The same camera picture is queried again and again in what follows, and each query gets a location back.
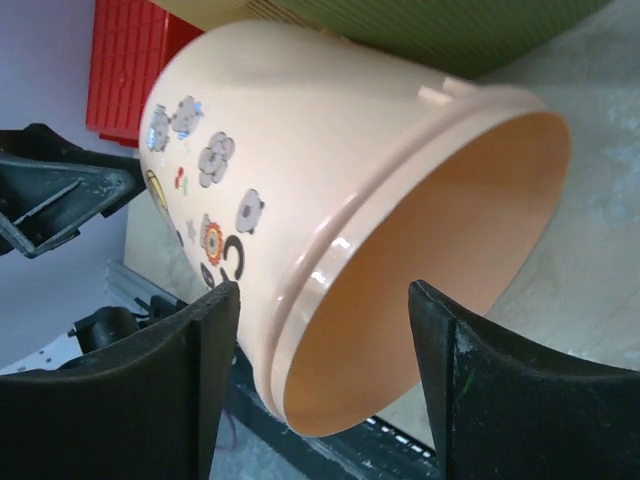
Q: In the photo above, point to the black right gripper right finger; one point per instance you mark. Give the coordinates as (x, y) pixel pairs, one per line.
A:
(501, 406)

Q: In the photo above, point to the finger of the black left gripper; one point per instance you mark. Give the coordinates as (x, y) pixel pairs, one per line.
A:
(50, 187)

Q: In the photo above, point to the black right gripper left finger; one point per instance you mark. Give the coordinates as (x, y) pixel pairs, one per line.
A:
(145, 407)

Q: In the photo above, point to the red plastic tray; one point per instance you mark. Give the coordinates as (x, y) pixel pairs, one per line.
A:
(132, 42)

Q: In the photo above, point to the yellow ribbed waste basket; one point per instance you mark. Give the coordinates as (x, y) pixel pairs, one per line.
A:
(209, 14)

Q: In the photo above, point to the pink bin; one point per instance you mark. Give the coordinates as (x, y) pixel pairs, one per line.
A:
(323, 177)

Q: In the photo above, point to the olive green ribbed bin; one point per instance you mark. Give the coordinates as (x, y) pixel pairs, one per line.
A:
(468, 38)

